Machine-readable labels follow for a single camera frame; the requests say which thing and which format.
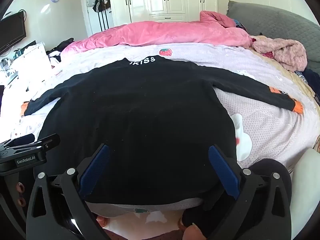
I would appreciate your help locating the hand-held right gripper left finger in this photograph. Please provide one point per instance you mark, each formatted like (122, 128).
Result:
(96, 167)

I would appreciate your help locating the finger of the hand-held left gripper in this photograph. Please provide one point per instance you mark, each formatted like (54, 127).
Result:
(42, 142)

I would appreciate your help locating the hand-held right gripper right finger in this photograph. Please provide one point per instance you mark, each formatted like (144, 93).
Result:
(223, 170)

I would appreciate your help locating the black sweater with orange cuffs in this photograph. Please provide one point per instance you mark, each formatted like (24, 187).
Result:
(137, 117)

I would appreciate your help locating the dark clothes pile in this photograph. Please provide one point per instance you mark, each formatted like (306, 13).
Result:
(61, 46)

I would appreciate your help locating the dark patterned clothes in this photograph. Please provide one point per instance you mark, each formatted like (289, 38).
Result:
(311, 78)

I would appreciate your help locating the person's left hand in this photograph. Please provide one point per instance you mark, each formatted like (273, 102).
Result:
(20, 187)

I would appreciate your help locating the person's right hand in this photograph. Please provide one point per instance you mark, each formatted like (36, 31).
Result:
(193, 232)

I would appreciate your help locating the person's dotted red pants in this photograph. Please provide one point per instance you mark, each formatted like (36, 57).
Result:
(140, 235)

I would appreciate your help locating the white drawer cabinet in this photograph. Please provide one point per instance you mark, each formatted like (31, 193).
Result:
(32, 57)

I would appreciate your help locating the black television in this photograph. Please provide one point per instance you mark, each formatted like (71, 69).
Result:
(11, 32)

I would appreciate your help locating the white door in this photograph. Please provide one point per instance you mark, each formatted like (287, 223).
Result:
(86, 17)

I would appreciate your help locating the pink fluffy garment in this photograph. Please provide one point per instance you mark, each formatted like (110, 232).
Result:
(285, 52)

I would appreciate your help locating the pink quilt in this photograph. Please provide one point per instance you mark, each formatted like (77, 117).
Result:
(162, 33)

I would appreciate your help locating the hanging bags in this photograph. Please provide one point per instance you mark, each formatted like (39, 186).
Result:
(100, 2)

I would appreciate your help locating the grey quilted headboard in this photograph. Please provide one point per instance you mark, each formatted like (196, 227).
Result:
(275, 22)

